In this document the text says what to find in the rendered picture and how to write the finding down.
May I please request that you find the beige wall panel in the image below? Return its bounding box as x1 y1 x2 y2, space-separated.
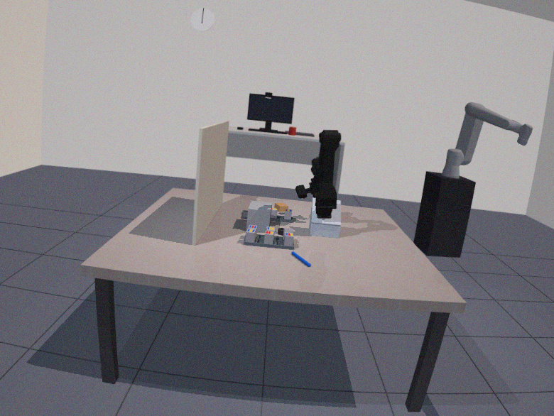
192 121 229 246

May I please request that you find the blue thin rod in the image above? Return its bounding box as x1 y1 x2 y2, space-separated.
292 252 311 267

